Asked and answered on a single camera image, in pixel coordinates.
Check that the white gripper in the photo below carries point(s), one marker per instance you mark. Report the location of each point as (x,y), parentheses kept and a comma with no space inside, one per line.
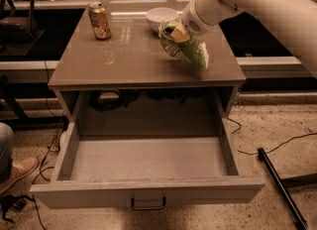
(192,22)

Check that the green jalapeno chip bag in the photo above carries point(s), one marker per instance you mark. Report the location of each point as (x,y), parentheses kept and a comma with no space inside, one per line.
(192,51)

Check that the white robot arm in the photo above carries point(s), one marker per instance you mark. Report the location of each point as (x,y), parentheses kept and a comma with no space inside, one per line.
(292,22)

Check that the grey cabinet with glossy top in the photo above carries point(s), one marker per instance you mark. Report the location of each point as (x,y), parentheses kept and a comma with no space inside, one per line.
(175,96)

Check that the open grey top drawer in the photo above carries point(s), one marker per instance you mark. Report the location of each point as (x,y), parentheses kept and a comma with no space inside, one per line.
(104,170)

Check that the white ceramic bowl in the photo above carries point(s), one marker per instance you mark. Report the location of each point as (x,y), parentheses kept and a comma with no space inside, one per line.
(158,15)

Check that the gold soda can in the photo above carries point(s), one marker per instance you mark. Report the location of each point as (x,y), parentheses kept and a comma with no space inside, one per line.
(99,21)

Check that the black chair on left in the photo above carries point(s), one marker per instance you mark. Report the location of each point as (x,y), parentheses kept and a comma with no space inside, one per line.
(18,35)

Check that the blue jeans leg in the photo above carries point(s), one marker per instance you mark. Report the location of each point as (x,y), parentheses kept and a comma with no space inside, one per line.
(6,140)

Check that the tan leather shoe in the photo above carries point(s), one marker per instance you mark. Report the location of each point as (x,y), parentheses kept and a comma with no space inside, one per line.
(16,171)

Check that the black metal stand leg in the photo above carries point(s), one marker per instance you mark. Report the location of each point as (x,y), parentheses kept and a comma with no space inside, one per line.
(300,222)

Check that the black drawer handle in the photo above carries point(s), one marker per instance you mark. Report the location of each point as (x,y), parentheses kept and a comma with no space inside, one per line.
(148,205)

